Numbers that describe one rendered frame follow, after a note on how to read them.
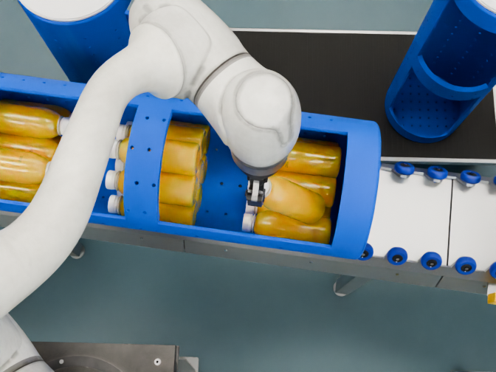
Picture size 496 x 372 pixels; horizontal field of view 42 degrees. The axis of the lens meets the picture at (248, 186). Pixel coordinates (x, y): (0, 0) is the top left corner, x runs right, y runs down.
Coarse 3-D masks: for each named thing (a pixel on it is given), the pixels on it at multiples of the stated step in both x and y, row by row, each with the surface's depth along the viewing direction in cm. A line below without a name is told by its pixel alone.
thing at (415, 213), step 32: (384, 192) 149; (416, 192) 149; (448, 192) 149; (480, 192) 149; (0, 224) 156; (384, 224) 147; (416, 224) 147; (448, 224) 147; (480, 224) 147; (224, 256) 154; (256, 256) 152; (288, 256) 150; (416, 256) 145; (448, 256) 146; (480, 256) 145; (448, 288) 152; (480, 288) 150
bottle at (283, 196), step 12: (276, 180) 121; (288, 180) 124; (276, 192) 120; (288, 192) 121; (300, 192) 124; (312, 192) 129; (264, 204) 122; (276, 204) 121; (288, 204) 122; (300, 204) 124; (312, 204) 127; (324, 204) 130; (288, 216) 127; (300, 216) 127; (312, 216) 128
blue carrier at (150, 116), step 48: (0, 96) 145; (48, 96) 142; (144, 96) 128; (144, 144) 120; (144, 192) 121; (240, 192) 146; (336, 192) 146; (240, 240) 128; (288, 240) 126; (336, 240) 123
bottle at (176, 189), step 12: (120, 180) 130; (168, 180) 129; (180, 180) 129; (192, 180) 129; (120, 192) 131; (168, 192) 129; (180, 192) 128; (192, 192) 129; (180, 204) 130; (192, 204) 130
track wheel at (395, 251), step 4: (392, 248) 141; (396, 248) 141; (400, 248) 141; (388, 252) 141; (392, 252) 141; (396, 252) 140; (400, 252) 140; (404, 252) 140; (388, 256) 141; (392, 256) 141; (396, 256) 141; (400, 256) 141; (404, 256) 141; (388, 260) 142; (392, 260) 142; (396, 260) 141; (400, 260) 141; (404, 260) 141; (396, 264) 142; (400, 264) 142
